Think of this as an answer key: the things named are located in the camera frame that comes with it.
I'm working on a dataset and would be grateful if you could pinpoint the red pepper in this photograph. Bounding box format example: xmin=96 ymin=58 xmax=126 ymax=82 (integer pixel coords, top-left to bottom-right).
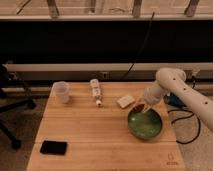
xmin=132 ymin=104 xmax=144 ymax=113

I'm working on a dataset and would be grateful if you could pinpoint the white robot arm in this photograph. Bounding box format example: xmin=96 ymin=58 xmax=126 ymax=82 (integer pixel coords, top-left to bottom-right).
xmin=143 ymin=68 xmax=213 ymax=132

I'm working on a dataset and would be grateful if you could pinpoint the green ceramic bowl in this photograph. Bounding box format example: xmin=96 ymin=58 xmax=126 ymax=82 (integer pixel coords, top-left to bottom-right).
xmin=127 ymin=109 xmax=163 ymax=140

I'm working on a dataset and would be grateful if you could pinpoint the white sponge block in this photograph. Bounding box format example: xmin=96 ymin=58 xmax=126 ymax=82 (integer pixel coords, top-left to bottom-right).
xmin=117 ymin=94 xmax=135 ymax=109

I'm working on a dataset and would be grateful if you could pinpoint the blue object on floor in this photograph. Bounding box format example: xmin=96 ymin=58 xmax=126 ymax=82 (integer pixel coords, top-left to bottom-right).
xmin=166 ymin=94 xmax=185 ymax=108

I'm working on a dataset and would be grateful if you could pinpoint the white squeeze tube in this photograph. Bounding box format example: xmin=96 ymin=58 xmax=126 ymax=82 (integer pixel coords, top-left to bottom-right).
xmin=90 ymin=79 xmax=102 ymax=107

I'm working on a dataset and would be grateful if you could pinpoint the translucent plastic cup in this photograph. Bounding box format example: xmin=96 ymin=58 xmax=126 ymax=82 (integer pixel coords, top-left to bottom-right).
xmin=53 ymin=81 xmax=70 ymax=103

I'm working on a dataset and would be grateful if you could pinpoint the black smartphone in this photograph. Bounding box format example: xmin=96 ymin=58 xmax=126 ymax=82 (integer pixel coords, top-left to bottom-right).
xmin=40 ymin=140 xmax=67 ymax=155

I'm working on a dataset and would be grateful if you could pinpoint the black office chair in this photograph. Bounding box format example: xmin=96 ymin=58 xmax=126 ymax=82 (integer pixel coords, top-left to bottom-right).
xmin=0 ymin=64 xmax=36 ymax=150

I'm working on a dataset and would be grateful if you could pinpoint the black floor cable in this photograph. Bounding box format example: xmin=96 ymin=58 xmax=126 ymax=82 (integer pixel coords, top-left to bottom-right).
xmin=167 ymin=108 xmax=202 ymax=145

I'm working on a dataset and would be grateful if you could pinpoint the black hanging cable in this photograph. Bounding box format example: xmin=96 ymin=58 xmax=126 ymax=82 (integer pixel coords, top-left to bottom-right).
xmin=118 ymin=11 xmax=156 ymax=82

